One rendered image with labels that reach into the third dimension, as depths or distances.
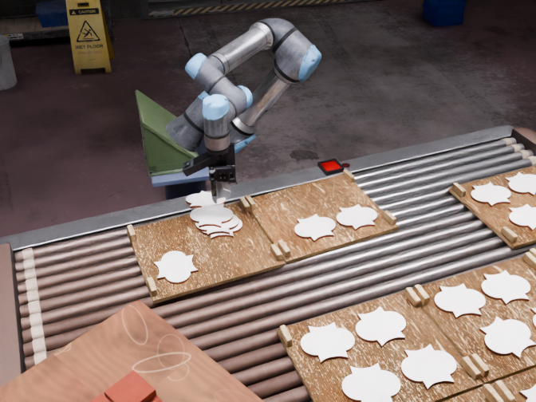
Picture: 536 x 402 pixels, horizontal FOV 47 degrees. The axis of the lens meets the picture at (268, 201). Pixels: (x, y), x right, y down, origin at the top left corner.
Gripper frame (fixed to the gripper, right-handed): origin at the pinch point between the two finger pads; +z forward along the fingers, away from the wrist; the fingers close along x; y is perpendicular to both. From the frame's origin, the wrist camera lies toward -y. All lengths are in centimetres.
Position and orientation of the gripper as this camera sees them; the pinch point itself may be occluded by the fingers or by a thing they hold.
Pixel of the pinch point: (214, 199)
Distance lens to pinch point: 195.9
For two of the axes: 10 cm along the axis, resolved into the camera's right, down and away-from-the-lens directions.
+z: 0.0, 8.1, 5.9
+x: -0.9, -5.9, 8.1
